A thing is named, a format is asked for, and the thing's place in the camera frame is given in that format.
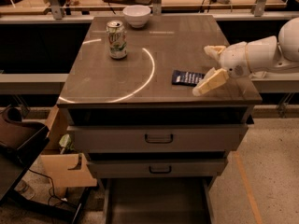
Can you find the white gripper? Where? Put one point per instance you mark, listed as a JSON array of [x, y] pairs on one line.
[[234, 61]]

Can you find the blue rxbar wrapper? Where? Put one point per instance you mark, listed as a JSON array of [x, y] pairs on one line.
[[186, 78]]

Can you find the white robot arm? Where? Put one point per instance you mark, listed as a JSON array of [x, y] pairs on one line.
[[271, 54]]

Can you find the grey drawer cabinet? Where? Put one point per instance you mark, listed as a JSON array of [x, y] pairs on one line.
[[137, 91]]

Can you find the top grey drawer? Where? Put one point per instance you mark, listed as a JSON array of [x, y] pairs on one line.
[[157, 139]]

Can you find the middle grey drawer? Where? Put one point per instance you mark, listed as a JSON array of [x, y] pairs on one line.
[[155, 168]]

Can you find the bottom open grey drawer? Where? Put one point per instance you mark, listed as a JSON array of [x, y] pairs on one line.
[[177, 200]]

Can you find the white ceramic bowl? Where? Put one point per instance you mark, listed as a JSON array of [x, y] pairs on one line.
[[137, 15]]

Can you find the green soda can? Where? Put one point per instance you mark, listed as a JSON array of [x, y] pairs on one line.
[[116, 34]]

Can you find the cardboard box with cutout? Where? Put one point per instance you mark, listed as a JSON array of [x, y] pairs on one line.
[[66, 170]]

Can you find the black cart left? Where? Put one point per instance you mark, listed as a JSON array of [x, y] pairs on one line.
[[21, 142]]

